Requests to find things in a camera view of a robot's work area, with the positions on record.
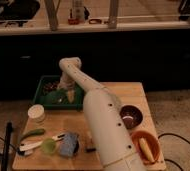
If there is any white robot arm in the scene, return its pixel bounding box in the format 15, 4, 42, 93
59, 57, 147, 171

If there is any dark grape bunch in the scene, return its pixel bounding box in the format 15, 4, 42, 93
42, 81, 58, 95

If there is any green plastic tray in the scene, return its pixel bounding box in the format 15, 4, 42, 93
33, 75, 84, 110

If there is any blue sponge cloth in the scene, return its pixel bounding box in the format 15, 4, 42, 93
59, 132, 79, 158

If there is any black plate under cloth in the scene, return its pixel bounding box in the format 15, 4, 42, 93
73, 141, 80, 155

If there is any small green cup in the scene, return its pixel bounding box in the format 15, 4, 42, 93
41, 138, 56, 155

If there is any brown rectangular block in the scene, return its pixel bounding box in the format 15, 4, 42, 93
85, 132, 96, 153

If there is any dark brown bowl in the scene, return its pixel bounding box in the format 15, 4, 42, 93
120, 105, 143, 129

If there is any black vertical pole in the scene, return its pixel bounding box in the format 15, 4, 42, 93
1, 122, 13, 171

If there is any white bottle on shelf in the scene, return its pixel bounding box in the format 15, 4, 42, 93
71, 0, 90, 23

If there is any yellow toy corn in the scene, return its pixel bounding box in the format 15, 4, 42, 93
139, 138, 154, 163

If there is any orange bowl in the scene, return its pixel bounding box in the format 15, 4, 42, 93
130, 130, 160, 165

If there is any black bag on shelf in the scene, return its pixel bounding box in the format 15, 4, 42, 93
0, 0, 40, 27

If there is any black cable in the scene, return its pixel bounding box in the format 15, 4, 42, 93
157, 132, 190, 171

